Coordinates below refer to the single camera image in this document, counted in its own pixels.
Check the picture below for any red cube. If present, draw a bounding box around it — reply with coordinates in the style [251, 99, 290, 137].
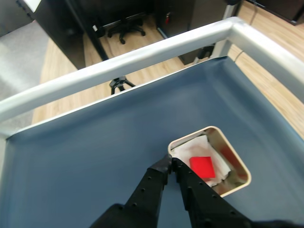
[189, 156, 216, 179]

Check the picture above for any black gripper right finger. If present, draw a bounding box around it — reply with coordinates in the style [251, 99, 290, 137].
[172, 158, 254, 228]

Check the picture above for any black office chair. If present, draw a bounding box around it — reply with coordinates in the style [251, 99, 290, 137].
[107, 18, 146, 45]

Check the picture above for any white tissue paper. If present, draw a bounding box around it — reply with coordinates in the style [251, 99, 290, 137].
[172, 135, 232, 188]

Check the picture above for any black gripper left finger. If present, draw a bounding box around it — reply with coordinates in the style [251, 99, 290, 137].
[89, 153, 173, 228]

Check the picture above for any black cabinet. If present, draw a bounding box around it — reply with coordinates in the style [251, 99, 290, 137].
[152, 0, 228, 65]

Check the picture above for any black tripod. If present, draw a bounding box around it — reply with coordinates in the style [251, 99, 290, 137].
[109, 76, 136, 95]

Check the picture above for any blue-grey table mat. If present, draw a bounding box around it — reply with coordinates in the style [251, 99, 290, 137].
[0, 56, 304, 228]

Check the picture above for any black desk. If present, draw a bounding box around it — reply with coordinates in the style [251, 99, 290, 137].
[16, 0, 107, 70]

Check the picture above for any beige metal box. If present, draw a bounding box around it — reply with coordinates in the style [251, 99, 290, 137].
[167, 125, 252, 198]

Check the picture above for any white metal frame rail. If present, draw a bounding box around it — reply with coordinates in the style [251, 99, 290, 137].
[0, 16, 304, 138]

